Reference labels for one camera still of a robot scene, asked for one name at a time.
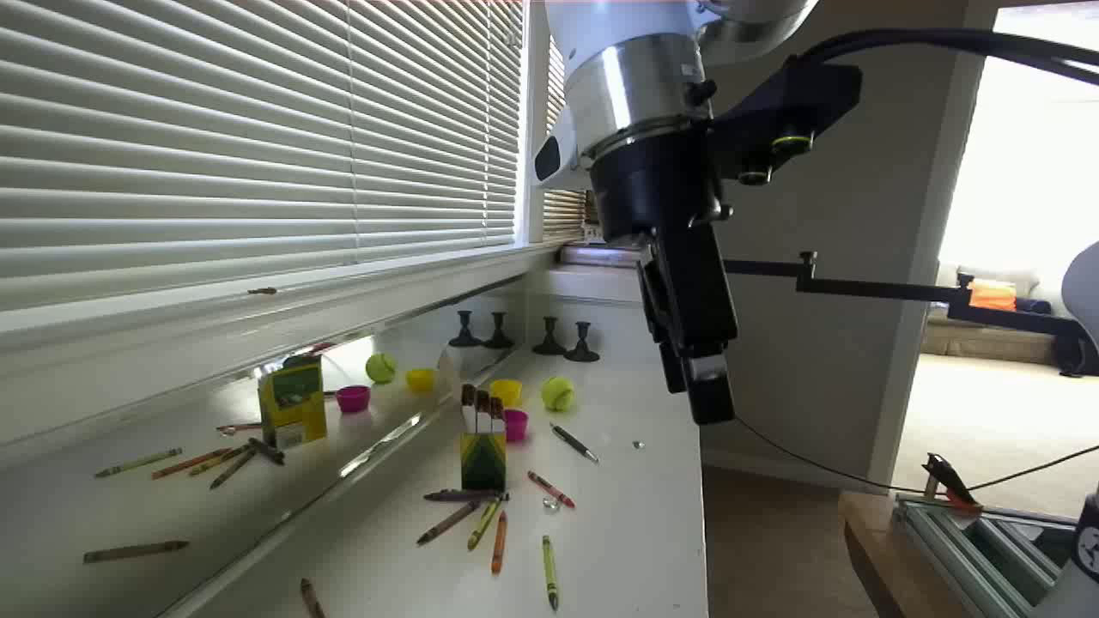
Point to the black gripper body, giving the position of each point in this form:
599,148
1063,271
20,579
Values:
660,192

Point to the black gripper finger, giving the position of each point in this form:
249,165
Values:
670,368
708,390

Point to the light green crayon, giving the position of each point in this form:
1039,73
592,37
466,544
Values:
551,579

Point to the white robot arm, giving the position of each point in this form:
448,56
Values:
638,112

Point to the dark green crayon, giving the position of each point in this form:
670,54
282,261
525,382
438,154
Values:
575,445

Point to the red crayon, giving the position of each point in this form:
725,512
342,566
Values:
551,488

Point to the orange crayon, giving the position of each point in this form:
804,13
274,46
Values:
500,544

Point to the yellow crayon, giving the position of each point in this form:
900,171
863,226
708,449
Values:
482,524

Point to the purple crayon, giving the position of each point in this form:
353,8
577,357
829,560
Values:
462,495

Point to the brown crayon near edge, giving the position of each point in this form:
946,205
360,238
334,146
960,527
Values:
311,599

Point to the black stand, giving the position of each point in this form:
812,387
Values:
549,345
583,350

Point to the green silicone cup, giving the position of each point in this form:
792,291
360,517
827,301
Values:
557,393

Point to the yellow silicone cup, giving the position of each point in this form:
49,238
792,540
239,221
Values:
505,390

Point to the pink silicone cup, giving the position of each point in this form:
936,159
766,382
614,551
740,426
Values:
516,426

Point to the white window blinds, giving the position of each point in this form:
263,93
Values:
158,146

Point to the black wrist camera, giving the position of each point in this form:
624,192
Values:
782,118

